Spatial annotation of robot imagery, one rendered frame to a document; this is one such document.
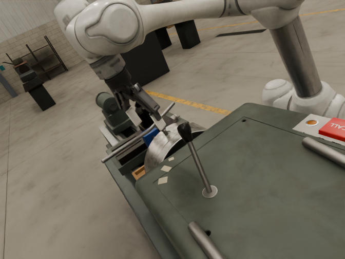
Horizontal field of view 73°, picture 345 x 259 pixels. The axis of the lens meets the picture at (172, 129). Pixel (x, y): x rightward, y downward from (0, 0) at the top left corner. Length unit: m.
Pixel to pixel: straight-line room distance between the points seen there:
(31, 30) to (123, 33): 14.24
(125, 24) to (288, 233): 0.47
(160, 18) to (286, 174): 0.45
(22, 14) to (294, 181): 14.63
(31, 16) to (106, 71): 14.15
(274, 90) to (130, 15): 0.93
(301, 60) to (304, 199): 0.62
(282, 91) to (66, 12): 0.99
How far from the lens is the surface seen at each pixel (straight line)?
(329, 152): 0.58
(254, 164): 0.59
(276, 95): 1.28
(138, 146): 1.42
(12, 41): 14.63
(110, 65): 0.69
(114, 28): 0.49
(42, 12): 14.92
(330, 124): 0.67
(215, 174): 0.60
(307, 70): 1.07
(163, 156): 0.80
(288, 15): 0.90
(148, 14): 0.59
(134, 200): 1.77
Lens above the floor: 1.66
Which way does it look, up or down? 29 degrees down
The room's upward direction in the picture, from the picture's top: 25 degrees counter-clockwise
